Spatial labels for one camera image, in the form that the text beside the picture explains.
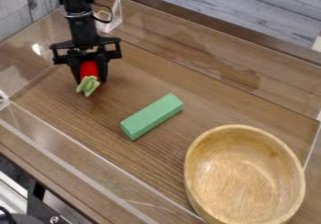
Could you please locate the clear acrylic table enclosure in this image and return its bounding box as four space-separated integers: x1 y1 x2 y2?
0 1 321 224

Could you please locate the black cable lower left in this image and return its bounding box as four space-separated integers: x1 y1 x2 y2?
0 203 17 224

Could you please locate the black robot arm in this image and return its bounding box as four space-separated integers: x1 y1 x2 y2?
49 0 122 83

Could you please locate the green rectangular block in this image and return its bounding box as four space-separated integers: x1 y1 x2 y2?
120 94 183 141

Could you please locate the wooden bowl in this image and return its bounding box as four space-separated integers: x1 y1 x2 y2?
183 125 306 224

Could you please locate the black table leg bracket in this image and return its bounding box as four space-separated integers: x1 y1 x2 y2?
27 183 72 224

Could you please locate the red plush strawberry toy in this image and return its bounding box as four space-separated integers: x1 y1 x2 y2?
76 61 100 97

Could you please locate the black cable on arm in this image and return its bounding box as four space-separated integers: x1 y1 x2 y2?
90 3 115 24

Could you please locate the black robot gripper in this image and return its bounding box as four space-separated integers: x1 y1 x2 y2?
49 13 122 83

